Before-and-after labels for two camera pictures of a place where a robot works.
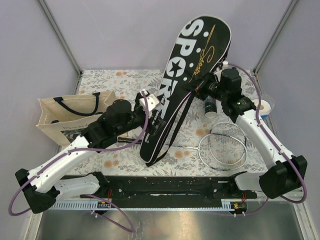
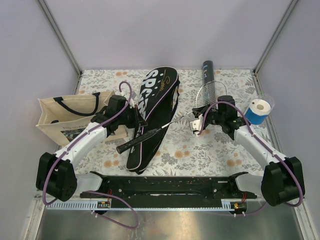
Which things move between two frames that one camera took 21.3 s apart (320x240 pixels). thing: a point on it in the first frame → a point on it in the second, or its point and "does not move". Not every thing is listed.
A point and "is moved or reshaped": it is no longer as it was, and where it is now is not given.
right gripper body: [207, 86] → [214, 118]
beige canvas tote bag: [65, 117] does not move
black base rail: [171, 188] does not move
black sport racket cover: [201, 47] is moved or reshaped
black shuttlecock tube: [210, 108] is moved or reshaped
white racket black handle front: [222, 152] → [207, 98]
